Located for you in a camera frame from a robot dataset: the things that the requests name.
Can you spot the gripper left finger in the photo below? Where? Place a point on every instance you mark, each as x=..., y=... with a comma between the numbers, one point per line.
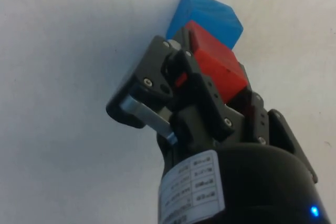
x=152, y=77

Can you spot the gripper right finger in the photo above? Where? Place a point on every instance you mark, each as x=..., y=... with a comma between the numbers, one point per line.
x=283, y=134

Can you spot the red cube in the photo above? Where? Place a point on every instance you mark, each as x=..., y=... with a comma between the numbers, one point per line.
x=220, y=69

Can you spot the blue cube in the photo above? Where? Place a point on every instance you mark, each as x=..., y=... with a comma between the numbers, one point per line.
x=207, y=11

